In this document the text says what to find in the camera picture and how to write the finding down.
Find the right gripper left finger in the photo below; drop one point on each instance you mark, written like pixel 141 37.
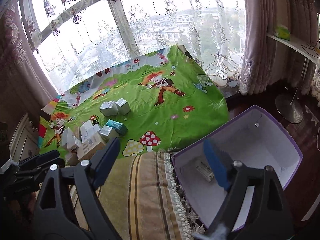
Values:
pixel 54 215

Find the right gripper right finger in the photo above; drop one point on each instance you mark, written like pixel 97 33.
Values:
pixel 269 215

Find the white barcode carton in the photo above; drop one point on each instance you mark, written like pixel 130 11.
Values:
pixel 90 147

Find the white rectangular carton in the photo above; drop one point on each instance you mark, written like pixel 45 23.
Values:
pixel 88 129

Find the white medicine box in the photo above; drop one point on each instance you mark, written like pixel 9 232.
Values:
pixel 204 171

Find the teal patterned small box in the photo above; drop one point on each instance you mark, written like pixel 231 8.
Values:
pixel 120 128

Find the silver cube box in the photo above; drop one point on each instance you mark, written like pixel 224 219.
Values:
pixel 108 108
pixel 123 106

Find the cream carved cabinet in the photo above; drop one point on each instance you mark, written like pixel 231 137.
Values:
pixel 24 142

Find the purple cardboard storage box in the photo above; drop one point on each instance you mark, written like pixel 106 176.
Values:
pixel 255 138

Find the mauve drape left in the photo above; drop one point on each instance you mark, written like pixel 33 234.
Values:
pixel 24 87

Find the mauve drape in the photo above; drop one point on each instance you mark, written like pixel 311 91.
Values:
pixel 24 87
pixel 264 64

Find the striped beige sofa cover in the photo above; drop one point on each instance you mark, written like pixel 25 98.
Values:
pixel 141 199

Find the round metal stand base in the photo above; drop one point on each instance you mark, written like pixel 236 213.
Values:
pixel 289 108

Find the green cartoon print tablecloth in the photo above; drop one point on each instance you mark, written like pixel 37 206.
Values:
pixel 172 102

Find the white lace sheer curtain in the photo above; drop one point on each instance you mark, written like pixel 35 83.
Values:
pixel 72 39

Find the white glass side shelf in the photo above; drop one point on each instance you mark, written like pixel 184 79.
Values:
pixel 300 47

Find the green tissue box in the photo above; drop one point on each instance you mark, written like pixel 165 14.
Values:
pixel 282 32

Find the mauve drape right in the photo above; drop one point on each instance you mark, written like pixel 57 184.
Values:
pixel 264 64

